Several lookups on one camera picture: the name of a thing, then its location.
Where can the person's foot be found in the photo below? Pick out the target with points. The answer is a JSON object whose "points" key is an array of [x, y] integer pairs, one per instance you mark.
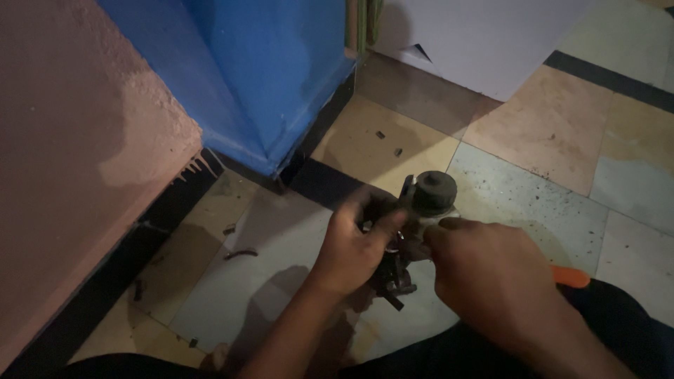
{"points": [[217, 359]]}

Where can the person's left hand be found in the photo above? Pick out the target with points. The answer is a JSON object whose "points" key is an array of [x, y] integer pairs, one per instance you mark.
{"points": [[345, 252]]}

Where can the person's dark trousers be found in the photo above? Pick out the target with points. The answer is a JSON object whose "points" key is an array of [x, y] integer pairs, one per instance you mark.
{"points": [[621, 326]]}

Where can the white board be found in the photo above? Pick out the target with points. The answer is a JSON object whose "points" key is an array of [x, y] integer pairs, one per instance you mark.
{"points": [[474, 42]]}

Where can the person's right hand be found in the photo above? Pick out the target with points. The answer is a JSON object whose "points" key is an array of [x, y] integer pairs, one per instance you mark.
{"points": [[489, 279]]}

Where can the curved dark strip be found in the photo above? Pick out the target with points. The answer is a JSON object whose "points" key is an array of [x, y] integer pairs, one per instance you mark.
{"points": [[241, 253]]}

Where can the dark metal mechanical part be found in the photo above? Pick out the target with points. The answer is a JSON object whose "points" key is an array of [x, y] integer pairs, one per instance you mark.
{"points": [[434, 192]]}

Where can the person's right fingers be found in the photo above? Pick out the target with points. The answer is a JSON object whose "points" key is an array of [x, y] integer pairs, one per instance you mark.
{"points": [[447, 234]]}

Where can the small dark scrap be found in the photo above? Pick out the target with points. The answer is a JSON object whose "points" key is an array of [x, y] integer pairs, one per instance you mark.
{"points": [[229, 229]]}

